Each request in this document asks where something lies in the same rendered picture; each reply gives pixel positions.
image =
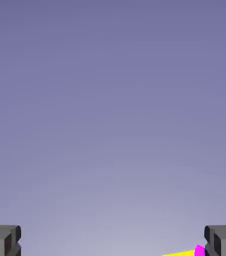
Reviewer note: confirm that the large yellow box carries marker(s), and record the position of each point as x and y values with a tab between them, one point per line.
182	254

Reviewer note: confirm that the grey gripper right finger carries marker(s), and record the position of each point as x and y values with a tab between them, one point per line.
225	240

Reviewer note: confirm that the small magenta cube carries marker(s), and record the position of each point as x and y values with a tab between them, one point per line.
199	251

